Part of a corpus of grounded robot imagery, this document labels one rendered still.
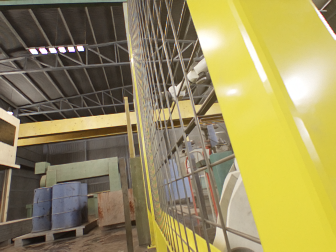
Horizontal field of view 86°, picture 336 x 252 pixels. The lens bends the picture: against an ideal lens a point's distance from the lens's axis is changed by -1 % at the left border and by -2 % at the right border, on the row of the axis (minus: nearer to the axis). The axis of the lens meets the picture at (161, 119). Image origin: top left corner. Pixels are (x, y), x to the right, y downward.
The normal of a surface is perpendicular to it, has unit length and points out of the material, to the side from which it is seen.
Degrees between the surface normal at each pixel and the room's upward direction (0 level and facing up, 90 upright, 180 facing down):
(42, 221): 90
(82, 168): 90
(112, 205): 90
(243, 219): 90
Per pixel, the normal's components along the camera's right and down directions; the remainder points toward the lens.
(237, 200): -0.25, -0.04
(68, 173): 0.11, -0.38
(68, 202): 0.47, -0.40
